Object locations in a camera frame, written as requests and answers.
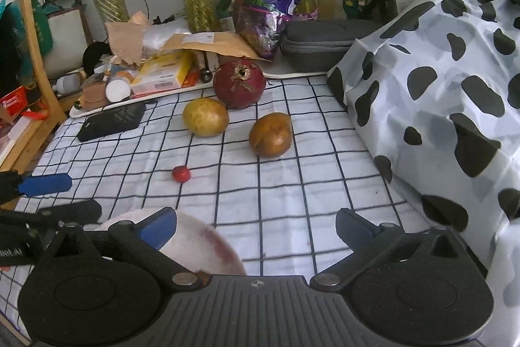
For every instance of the black wallet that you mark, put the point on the black wallet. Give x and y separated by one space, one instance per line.
111 121

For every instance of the wooden chair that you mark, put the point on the wooden chair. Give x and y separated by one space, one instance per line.
38 58

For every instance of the purple snack bag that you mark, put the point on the purple snack bag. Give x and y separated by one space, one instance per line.
268 9

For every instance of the white plastic bag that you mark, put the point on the white plastic bag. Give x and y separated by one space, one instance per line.
164 36

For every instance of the red box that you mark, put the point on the red box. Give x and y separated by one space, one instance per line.
12 103

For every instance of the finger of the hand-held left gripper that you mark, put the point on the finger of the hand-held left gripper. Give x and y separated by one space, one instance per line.
46 183
77 211

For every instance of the teal cloth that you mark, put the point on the teal cloth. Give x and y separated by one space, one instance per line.
40 30

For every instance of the black round object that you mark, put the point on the black round object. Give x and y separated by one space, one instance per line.
95 58

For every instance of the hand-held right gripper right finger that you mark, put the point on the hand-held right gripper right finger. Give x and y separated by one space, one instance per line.
351 230

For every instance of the grey zip case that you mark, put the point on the grey zip case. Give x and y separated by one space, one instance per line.
321 44

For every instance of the white checkered bed sheet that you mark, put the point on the white checkered bed sheet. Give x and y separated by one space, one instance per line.
284 192

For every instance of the brown padded envelope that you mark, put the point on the brown padded envelope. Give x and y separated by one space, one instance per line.
219 44

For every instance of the brown paper bag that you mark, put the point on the brown paper bag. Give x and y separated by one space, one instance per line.
126 40

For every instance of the white cylinder container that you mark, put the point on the white cylinder container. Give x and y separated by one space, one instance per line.
118 91

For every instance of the small brown pouch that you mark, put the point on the small brown pouch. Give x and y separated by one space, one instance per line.
93 97

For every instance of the small white bottle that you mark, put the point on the small white bottle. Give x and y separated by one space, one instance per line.
67 84

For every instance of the brown round fruit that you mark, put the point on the brown round fruit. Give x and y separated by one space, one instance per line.
271 134

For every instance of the yellow green mango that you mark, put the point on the yellow green mango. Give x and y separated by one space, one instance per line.
205 117

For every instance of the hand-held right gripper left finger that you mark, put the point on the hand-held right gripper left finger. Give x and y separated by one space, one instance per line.
159 229

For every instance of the cow print blanket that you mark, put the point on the cow print blanket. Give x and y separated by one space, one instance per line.
430 99

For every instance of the white floral plate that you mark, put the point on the white floral plate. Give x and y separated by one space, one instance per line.
203 249

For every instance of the dark red pomegranate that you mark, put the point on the dark red pomegranate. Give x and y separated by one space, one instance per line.
239 87

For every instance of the white flat tray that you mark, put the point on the white flat tray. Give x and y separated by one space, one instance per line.
292 75

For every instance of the small red cherry tomato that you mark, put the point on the small red cherry tomato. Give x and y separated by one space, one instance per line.
181 174

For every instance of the yellow cardboard box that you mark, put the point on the yellow cardboard box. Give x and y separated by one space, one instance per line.
162 74

